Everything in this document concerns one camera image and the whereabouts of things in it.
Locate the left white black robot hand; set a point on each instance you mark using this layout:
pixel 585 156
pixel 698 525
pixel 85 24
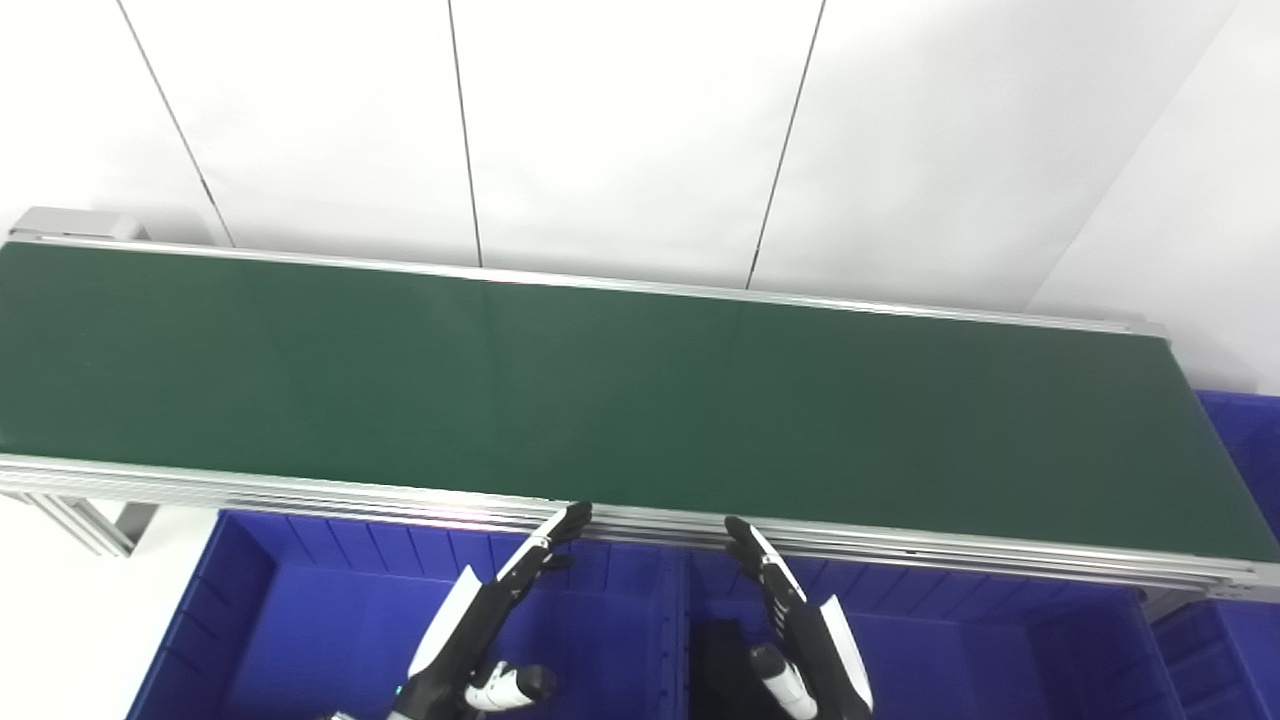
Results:
pixel 450 650

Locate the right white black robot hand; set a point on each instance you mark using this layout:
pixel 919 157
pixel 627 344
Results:
pixel 825 660

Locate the black cylinder part square base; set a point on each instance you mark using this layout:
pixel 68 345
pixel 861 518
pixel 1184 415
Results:
pixel 720 670

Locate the blue plastic bin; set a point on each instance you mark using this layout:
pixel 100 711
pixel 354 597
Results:
pixel 300 640
pixel 1230 660
pixel 1000 670

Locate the green conveyor belt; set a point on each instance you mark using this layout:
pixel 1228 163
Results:
pixel 600 400
pixel 300 497

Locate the aluminium conveyor leg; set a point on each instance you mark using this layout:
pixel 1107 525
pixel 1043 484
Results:
pixel 135 520
pixel 1170 603

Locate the grey conveyor motor housing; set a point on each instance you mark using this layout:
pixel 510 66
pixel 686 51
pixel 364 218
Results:
pixel 70 225

